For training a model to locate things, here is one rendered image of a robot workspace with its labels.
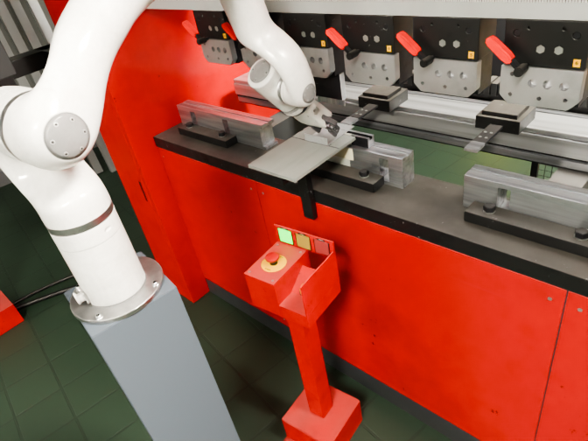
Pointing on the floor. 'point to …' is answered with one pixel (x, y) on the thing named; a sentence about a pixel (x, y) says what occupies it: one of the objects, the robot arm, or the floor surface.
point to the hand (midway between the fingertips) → (325, 128)
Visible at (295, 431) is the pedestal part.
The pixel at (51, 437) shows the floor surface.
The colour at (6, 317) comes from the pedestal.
